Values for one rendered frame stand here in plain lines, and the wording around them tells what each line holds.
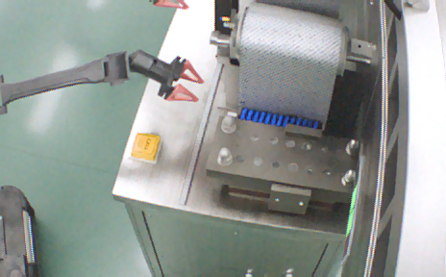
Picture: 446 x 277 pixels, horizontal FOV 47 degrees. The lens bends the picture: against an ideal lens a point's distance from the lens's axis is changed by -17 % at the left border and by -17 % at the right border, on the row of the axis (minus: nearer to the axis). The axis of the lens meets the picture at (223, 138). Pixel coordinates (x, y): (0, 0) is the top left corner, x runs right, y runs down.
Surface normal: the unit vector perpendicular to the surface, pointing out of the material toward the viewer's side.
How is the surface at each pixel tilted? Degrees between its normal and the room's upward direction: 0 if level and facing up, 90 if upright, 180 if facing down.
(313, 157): 0
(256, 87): 90
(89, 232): 0
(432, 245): 0
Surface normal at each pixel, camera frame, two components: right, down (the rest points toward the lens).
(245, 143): 0.00, -0.54
